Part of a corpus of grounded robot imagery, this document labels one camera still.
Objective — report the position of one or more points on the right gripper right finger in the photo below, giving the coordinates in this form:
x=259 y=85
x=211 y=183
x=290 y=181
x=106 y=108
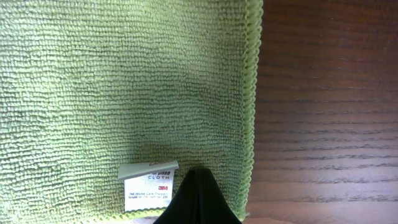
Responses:
x=212 y=206

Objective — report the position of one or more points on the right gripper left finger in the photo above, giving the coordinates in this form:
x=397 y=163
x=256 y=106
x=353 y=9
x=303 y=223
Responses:
x=183 y=207

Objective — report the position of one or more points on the light green microfiber cloth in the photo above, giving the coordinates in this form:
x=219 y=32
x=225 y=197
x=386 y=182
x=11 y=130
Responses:
x=89 y=85

